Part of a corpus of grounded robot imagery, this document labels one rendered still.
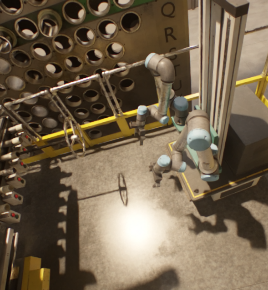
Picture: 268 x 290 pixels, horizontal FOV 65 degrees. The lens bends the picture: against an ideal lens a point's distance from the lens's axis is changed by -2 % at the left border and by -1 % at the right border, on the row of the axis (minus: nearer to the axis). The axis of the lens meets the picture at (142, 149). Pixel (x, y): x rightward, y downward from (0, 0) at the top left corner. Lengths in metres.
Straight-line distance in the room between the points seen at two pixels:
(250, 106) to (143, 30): 1.66
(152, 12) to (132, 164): 1.81
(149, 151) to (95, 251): 1.28
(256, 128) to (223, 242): 1.10
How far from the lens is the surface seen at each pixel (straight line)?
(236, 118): 1.83
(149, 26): 2.96
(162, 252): 2.26
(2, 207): 2.00
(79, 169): 2.89
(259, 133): 1.77
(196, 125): 1.11
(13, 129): 2.49
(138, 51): 3.08
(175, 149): 1.47
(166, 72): 1.51
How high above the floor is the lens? 2.22
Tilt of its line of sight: 55 degrees down
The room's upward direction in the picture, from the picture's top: 22 degrees counter-clockwise
